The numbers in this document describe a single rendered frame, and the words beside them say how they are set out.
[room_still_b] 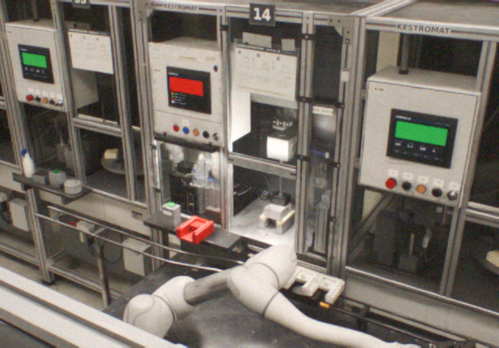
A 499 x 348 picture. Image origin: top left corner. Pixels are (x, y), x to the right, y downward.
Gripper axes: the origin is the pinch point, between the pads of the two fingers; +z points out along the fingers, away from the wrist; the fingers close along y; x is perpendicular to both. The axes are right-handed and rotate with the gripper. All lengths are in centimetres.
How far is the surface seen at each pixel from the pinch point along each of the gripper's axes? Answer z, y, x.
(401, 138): 21, -73, -18
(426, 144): 26, -68, -11
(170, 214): -47, -78, -122
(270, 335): -35, -11, -80
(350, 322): 1, -2, -73
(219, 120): -20, -111, -85
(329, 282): -3, -23, -70
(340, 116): 12, -91, -37
